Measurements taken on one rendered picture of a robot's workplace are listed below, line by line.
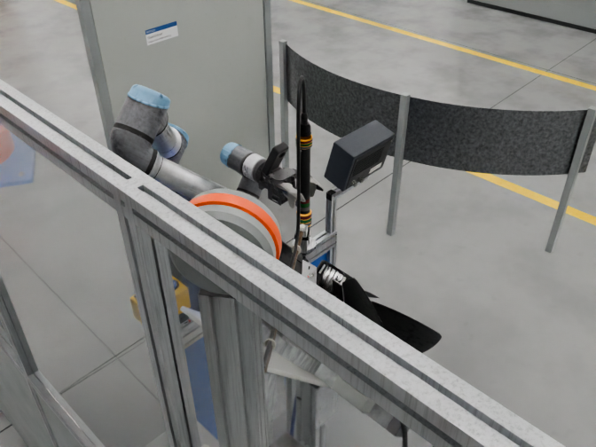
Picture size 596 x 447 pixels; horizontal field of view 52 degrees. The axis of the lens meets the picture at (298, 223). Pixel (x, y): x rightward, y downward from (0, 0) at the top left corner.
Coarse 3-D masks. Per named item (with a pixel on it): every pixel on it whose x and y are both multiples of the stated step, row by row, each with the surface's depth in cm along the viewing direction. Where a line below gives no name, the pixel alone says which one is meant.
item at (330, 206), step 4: (328, 192) 246; (332, 192) 246; (328, 200) 248; (328, 204) 249; (332, 204) 248; (328, 208) 251; (332, 208) 249; (328, 212) 252; (332, 212) 250; (328, 216) 253; (332, 216) 252; (328, 220) 254; (332, 220) 253; (328, 224) 256; (332, 224) 254; (328, 228) 256; (332, 228) 256; (332, 232) 257
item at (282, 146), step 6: (282, 144) 169; (276, 150) 167; (282, 150) 168; (270, 156) 170; (276, 156) 168; (282, 156) 170; (270, 162) 172; (276, 162) 172; (264, 168) 175; (270, 168) 173; (276, 168) 176; (264, 174) 176
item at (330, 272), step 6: (318, 264) 184; (330, 264) 179; (318, 270) 181; (324, 270) 179; (330, 270) 178; (336, 270) 178; (318, 276) 180; (324, 276) 178; (330, 276) 178; (336, 276) 178; (342, 276) 178; (348, 276) 178; (318, 282) 179; (324, 282) 178; (330, 282) 178; (324, 288) 178; (330, 288) 177
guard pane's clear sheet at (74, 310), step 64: (0, 128) 98; (0, 192) 116; (64, 192) 90; (0, 256) 142; (64, 256) 105; (0, 320) 182; (64, 320) 125; (128, 320) 95; (192, 320) 77; (256, 320) 64; (64, 384) 155; (128, 384) 112; (192, 384) 87; (256, 384) 72; (320, 384) 61
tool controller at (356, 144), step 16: (368, 128) 248; (384, 128) 250; (336, 144) 238; (352, 144) 240; (368, 144) 241; (384, 144) 246; (336, 160) 242; (352, 160) 236; (368, 160) 245; (384, 160) 258; (336, 176) 246; (352, 176) 244
